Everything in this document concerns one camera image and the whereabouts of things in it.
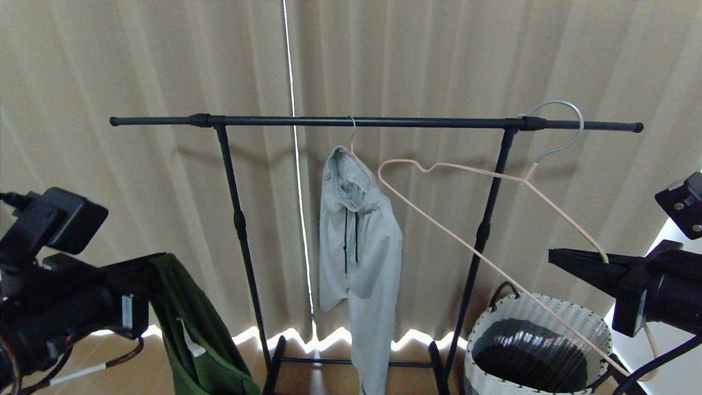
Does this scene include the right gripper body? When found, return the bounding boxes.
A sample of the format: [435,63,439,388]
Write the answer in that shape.
[612,240,702,338]

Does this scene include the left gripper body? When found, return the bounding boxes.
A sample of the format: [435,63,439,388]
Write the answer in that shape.
[11,255,152,353]

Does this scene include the green printed garment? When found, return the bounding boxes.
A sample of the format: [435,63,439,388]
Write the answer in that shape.
[147,253,262,395]

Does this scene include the pink clothes hanger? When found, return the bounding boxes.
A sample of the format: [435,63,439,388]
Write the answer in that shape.
[348,116,380,213]
[377,100,660,383]

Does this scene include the pale grey shorts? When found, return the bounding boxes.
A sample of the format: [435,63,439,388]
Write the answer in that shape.
[319,145,404,395]

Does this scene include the white laundry basket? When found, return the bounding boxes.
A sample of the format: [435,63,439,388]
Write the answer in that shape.
[463,281,615,395]

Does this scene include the black clothes rack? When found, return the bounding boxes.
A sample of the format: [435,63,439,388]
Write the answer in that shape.
[109,113,644,395]

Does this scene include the beige curtain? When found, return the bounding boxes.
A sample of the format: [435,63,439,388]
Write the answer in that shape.
[0,0,702,352]

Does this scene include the black cable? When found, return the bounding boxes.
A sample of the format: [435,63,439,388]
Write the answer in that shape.
[612,335,702,395]

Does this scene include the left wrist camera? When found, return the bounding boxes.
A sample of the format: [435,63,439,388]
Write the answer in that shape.
[0,187,109,256]

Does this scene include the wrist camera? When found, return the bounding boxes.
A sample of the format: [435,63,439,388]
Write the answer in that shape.
[0,187,109,256]
[655,172,702,240]

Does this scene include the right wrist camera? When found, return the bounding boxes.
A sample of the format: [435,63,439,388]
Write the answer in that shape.
[655,172,702,240]

